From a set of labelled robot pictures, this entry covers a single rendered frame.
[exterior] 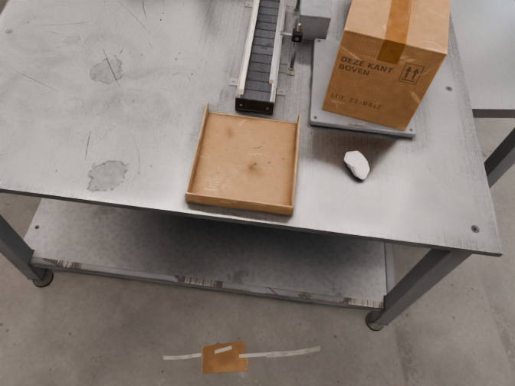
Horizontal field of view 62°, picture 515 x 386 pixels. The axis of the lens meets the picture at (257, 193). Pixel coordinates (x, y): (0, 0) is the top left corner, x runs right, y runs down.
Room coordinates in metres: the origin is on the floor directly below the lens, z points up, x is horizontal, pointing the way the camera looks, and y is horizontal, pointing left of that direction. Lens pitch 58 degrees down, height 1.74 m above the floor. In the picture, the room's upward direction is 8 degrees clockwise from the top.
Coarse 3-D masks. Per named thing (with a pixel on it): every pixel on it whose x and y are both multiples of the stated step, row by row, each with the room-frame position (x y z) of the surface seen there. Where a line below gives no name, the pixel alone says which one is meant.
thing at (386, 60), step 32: (352, 0) 0.99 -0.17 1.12; (384, 0) 1.00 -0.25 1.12; (416, 0) 1.02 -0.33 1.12; (448, 0) 1.04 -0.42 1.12; (352, 32) 0.87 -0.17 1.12; (384, 32) 0.88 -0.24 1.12; (416, 32) 0.89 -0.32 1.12; (352, 64) 0.86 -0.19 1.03; (384, 64) 0.85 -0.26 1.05; (416, 64) 0.84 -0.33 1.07; (352, 96) 0.86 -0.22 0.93; (384, 96) 0.84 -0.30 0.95; (416, 96) 0.83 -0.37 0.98
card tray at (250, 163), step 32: (224, 128) 0.77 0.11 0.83; (256, 128) 0.79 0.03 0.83; (288, 128) 0.80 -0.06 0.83; (224, 160) 0.66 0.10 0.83; (256, 160) 0.68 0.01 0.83; (288, 160) 0.69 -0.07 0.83; (192, 192) 0.55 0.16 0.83; (224, 192) 0.56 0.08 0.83; (256, 192) 0.58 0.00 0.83; (288, 192) 0.59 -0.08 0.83
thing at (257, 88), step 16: (272, 0) 1.31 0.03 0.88; (272, 16) 1.22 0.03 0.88; (256, 32) 1.13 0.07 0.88; (272, 32) 1.14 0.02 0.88; (256, 48) 1.06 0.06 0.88; (272, 48) 1.07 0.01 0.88; (256, 64) 0.99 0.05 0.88; (256, 80) 0.92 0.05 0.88; (240, 96) 0.85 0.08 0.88; (256, 96) 0.86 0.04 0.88
